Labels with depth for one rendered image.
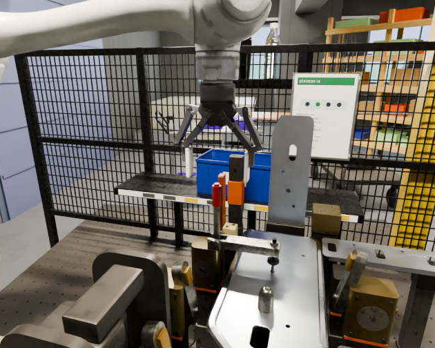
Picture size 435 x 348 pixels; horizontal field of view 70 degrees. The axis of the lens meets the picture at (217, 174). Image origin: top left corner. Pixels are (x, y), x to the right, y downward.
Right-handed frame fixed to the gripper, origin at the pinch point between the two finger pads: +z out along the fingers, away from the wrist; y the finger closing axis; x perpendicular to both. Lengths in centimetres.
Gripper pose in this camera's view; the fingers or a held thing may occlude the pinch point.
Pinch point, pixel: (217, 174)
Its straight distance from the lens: 71.5
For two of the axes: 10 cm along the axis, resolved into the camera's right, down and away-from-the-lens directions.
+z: 0.0, 9.5, 3.1
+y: 9.6, 0.9, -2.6
